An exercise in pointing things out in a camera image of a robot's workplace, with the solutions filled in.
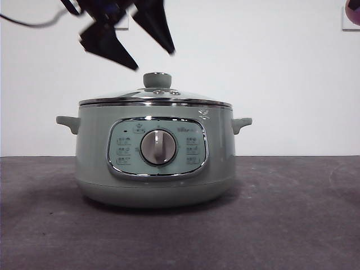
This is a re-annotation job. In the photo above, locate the black cable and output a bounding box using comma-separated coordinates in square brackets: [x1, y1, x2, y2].
[0, 0, 82, 28]

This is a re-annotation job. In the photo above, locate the pale green electric cooking pot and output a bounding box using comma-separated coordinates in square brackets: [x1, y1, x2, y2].
[56, 104, 253, 209]

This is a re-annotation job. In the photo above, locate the glass lid with green knob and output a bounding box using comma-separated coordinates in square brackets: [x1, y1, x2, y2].
[78, 71, 232, 107]

